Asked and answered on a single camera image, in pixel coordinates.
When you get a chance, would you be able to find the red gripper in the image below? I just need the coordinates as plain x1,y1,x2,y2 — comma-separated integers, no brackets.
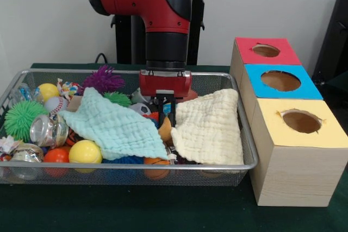
139,70,193,129

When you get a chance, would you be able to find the brown plush bear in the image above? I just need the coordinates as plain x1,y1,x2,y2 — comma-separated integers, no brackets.
158,117,175,146

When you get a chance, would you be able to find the cream cloth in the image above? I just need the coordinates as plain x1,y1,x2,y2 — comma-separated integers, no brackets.
170,88,244,165

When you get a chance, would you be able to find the silver mesh bin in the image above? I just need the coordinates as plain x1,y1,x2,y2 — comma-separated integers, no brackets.
0,68,259,187

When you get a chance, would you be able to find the wooden box with three holes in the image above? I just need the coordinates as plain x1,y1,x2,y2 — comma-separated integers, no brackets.
229,37,348,207

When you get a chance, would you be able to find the small soccer ball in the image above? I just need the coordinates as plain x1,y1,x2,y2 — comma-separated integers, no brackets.
128,103,152,117

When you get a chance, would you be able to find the orange toy basketball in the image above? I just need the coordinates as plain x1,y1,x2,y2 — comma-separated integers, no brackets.
143,157,171,180

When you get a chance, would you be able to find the mint green cloth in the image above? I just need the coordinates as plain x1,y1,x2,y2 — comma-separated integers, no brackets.
58,86,170,162

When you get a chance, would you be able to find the purple spiky ball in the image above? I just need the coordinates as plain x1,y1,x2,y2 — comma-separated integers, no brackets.
78,65,126,94

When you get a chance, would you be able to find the large yellow ball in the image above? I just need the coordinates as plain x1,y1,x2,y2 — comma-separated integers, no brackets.
69,140,103,164

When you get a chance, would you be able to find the dark green table cloth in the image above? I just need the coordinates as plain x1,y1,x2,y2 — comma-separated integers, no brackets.
319,77,348,102
0,62,348,232

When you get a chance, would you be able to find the white baseball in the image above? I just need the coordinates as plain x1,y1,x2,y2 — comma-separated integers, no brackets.
43,96,69,115

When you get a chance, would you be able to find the orange ball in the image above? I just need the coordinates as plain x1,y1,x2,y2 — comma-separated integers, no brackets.
43,148,70,164

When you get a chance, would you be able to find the small yellow ball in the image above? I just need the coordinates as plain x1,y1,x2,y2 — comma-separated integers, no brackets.
35,83,60,102

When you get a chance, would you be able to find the clear plastic jar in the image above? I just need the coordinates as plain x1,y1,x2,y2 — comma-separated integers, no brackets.
29,114,69,147

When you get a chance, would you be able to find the large green spiky ball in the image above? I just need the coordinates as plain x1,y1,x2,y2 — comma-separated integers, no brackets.
4,100,50,143

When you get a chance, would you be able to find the black upright panel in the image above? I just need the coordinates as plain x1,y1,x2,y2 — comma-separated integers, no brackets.
312,0,348,83

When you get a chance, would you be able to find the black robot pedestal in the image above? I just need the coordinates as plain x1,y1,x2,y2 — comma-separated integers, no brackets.
110,0,219,66

